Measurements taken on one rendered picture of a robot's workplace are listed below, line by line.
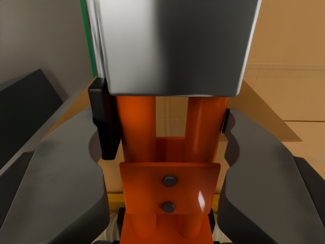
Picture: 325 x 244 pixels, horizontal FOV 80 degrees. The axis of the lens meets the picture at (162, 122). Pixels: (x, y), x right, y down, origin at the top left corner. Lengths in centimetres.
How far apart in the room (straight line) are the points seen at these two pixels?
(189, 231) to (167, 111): 24
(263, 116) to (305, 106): 49
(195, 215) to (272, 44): 62
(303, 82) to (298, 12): 23
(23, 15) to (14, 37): 14
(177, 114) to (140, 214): 23
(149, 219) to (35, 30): 129
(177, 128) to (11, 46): 128
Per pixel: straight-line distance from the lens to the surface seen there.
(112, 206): 39
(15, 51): 148
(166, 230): 20
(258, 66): 73
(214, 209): 40
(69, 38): 130
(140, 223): 18
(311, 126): 95
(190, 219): 17
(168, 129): 32
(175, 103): 40
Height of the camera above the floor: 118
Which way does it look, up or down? 57 degrees down
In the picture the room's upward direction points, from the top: 179 degrees counter-clockwise
